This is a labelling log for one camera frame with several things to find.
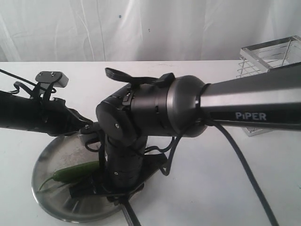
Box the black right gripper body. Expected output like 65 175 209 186
89 136 169 202

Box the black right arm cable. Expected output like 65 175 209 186
104 67 279 226

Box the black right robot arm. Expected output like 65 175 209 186
69 63 301 202

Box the green cucumber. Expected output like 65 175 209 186
39 161 99 191

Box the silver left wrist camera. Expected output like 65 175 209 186
35 71 69 88

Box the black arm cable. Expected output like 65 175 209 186
104 67 279 226
0 68 57 104

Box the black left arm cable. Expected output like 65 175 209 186
0 68 57 104

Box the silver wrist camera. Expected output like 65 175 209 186
35 71 69 88
78 123 101 145

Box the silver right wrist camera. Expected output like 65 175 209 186
78 123 101 145

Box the round stainless steel plate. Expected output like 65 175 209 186
32 134 121 223

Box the white backdrop curtain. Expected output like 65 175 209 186
0 0 301 62

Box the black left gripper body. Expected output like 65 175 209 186
42 98 93 137

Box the steel wire utensil rack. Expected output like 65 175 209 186
235 35 301 137

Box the black kitchen knife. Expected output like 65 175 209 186
121 200 141 226

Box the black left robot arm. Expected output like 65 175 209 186
0 91 93 137

